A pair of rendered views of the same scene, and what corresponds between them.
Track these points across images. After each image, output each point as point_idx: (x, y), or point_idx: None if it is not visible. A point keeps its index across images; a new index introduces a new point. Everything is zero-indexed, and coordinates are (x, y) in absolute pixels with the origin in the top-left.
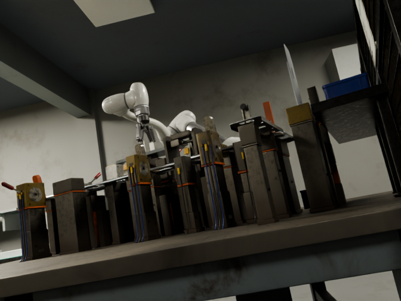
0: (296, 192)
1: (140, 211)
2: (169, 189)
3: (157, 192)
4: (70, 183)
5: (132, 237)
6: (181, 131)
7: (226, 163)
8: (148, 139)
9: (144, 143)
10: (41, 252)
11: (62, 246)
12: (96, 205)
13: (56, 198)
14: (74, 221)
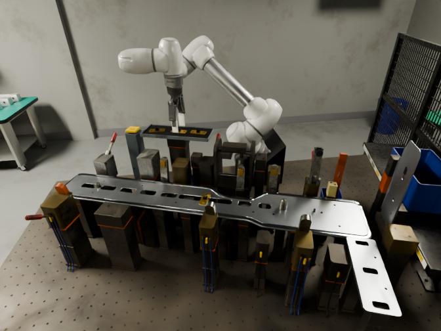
0: None
1: (209, 266)
2: None
3: None
4: (120, 222)
5: (174, 233)
6: (198, 66)
7: None
8: (178, 110)
9: (176, 123)
10: (86, 255)
11: (114, 263)
12: (137, 210)
13: (102, 227)
14: (128, 251)
